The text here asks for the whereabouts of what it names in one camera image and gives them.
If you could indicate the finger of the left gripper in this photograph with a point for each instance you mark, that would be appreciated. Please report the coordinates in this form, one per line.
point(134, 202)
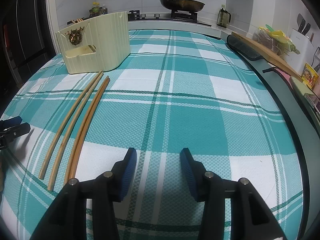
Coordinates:
point(10, 134)
point(5, 124)

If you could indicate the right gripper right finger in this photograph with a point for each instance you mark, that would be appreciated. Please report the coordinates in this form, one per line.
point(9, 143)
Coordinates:
point(251, 217)

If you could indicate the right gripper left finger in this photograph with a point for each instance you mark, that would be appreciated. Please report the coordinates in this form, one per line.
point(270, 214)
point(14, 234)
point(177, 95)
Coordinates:
point(65, 218)

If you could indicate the black refrigerator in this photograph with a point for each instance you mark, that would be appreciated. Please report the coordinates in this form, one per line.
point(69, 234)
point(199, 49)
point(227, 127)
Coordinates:
point(25, 32)

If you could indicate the cream utensil holder box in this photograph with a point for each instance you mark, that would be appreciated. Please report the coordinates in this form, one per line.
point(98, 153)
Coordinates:
point(97, 44)

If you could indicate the sauce bottles group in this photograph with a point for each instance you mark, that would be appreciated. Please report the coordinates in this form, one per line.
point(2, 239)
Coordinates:
point(97, 10)

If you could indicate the teal plaid tablecloth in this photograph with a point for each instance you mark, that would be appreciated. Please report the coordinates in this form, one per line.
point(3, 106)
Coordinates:
point(176, 89)

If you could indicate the yellow seasoning packet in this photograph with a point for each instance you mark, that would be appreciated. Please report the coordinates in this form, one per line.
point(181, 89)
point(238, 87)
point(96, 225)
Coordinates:
point(309, 76)

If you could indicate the wooden cutting board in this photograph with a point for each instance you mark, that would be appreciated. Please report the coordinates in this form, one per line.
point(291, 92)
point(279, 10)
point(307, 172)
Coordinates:
point(269, 56)

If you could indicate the white knife block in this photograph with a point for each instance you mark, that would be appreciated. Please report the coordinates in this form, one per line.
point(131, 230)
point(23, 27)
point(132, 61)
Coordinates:
point(302, 53)

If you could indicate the bag of snacks basket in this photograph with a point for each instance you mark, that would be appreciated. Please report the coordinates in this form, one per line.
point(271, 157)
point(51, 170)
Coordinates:
point(275, 40)

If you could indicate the dark glass kettle jug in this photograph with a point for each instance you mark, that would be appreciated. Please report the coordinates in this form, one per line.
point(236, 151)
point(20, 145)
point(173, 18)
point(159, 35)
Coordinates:
point(224, 17)

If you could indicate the black wok with lid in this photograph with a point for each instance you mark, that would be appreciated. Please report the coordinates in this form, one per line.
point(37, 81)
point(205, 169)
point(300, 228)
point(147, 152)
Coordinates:
point(191, 6)

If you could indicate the black gas stove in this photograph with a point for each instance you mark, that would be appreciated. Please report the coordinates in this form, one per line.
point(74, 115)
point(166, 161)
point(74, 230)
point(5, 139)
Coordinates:
point(136, 15)

